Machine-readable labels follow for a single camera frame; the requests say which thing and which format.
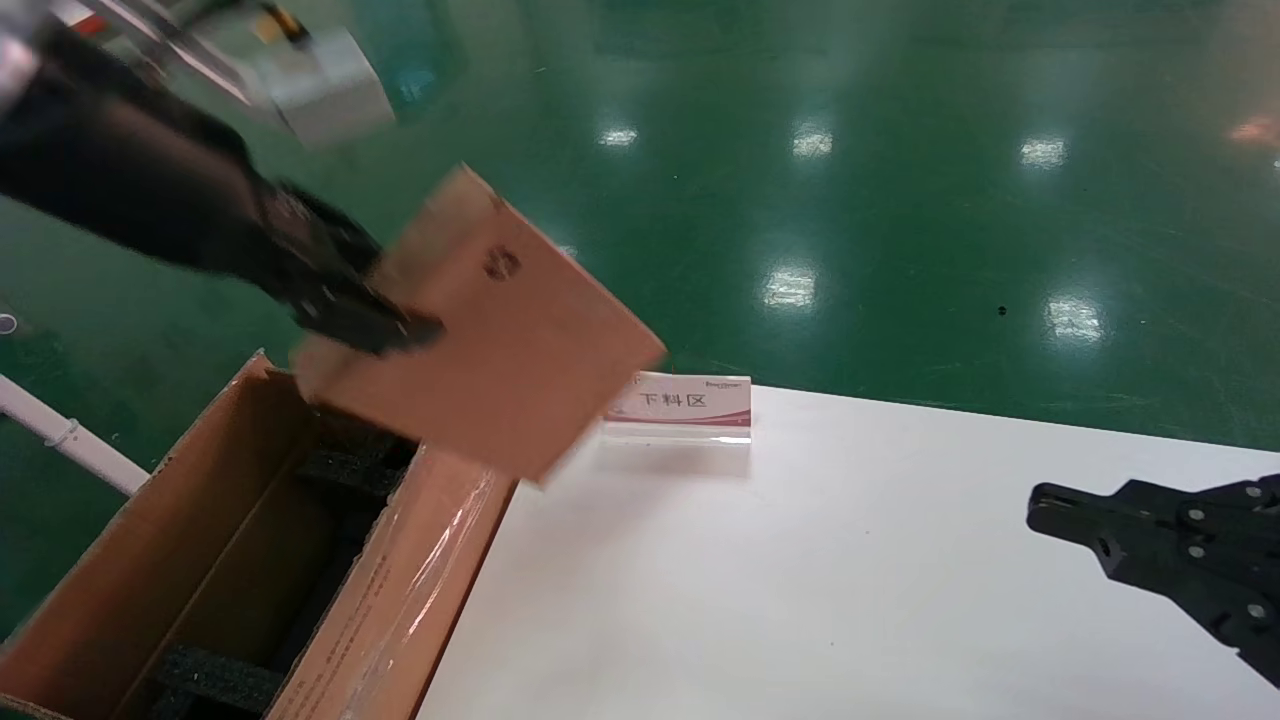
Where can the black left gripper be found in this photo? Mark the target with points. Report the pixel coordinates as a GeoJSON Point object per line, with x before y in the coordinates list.
{"type": "Point", "coordinates": [150, 190]}

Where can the acrylic sign with Chinese text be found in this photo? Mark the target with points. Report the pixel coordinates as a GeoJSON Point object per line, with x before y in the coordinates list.
{"type": "Point", "coordinates": [690, 405]}

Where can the black foam insert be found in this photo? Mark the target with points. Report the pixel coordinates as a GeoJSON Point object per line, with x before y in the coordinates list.
{"type": "Point", "coordinates": [215, 680]}
{"type": "Point", "coordinates": [350, 470]}

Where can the large open cardboard box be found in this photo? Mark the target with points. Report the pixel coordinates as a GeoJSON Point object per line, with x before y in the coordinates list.
{"type": "Point", "coordinates": [420, 580]}

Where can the white metal tube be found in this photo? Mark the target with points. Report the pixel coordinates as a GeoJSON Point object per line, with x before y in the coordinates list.
{"type": "Point", "coordinates": [60, 435]}

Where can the small cardboard box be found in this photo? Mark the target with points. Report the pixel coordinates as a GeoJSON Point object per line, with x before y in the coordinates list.
{"type": "Point", "coordinates": [520, 350]}

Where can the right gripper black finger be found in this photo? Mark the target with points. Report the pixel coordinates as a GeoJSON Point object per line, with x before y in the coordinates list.
{"type": "Point", "coordinates": [1200, 580]}
{"type": "Point", "coordinates": [1200, 515]}

